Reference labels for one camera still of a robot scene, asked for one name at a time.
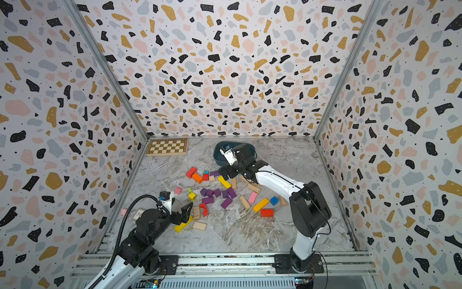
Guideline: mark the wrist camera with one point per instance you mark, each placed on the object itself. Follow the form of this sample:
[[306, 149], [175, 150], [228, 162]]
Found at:
[[228, 154], [166, 198]]

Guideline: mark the purple rectangular block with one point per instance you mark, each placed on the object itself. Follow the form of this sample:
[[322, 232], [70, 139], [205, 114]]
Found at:
[[231, 193], [226, 203]]

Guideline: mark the yellow orange long block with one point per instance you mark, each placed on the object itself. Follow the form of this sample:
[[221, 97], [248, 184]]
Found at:
[[260, 205]]

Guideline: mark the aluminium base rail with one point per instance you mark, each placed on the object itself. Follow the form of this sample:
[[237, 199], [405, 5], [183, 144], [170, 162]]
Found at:
[[332, 270]]

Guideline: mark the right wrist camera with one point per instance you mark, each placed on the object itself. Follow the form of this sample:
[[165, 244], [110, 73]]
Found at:
[[228, 154]]

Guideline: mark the yellow cube block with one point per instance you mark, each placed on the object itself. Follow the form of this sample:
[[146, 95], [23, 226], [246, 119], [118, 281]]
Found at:
[[192, 196]]

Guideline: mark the natural wood flat block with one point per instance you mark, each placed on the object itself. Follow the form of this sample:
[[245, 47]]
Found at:
[[253, 188]]

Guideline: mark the yellow block near gripper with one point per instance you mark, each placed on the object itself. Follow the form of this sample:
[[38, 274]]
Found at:
[[182, 226]]

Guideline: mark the teal plastic storage bin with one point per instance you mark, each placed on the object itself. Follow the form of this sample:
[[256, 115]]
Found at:
[[218, 157]]

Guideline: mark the natural wood square block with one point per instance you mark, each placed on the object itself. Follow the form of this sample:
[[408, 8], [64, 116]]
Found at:
[[200, 226]]

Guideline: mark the red arch block front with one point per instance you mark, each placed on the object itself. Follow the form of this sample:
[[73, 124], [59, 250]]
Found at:
[[205, 212]]

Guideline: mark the red wedge block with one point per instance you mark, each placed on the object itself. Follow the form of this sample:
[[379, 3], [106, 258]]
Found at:
[[267, 213]]

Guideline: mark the orange rectangular block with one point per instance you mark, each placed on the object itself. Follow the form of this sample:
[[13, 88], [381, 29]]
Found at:
[[198, 179]]

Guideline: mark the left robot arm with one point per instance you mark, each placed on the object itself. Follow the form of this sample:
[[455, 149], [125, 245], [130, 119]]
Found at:
[[135, 255]]

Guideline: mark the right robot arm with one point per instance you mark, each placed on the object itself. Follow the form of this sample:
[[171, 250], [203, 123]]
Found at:
[[309, 209]]

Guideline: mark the aluminium corner post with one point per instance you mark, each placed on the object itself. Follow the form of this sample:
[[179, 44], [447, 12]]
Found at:
[[350, 62]]

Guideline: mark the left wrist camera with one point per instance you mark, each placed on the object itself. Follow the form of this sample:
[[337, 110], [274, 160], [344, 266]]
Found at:
[[166, 198]]

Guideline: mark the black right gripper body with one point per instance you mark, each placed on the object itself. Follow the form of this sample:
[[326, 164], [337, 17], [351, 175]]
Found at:
[[233, 170]]

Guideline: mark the natural wood long plank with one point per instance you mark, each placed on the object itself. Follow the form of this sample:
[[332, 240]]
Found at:
[[244, 202]]

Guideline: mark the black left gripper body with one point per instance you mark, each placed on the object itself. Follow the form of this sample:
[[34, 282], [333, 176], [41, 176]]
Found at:
[[175, 218]]

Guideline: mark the blue cube block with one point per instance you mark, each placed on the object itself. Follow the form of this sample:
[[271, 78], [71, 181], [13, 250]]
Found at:
[[274, 201]]

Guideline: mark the pink rectangular block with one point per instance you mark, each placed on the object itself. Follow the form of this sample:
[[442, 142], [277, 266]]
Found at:
[[252, 197]]

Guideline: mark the wooden chessboard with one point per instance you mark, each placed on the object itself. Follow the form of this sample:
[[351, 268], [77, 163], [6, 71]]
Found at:
[[167, 147]]

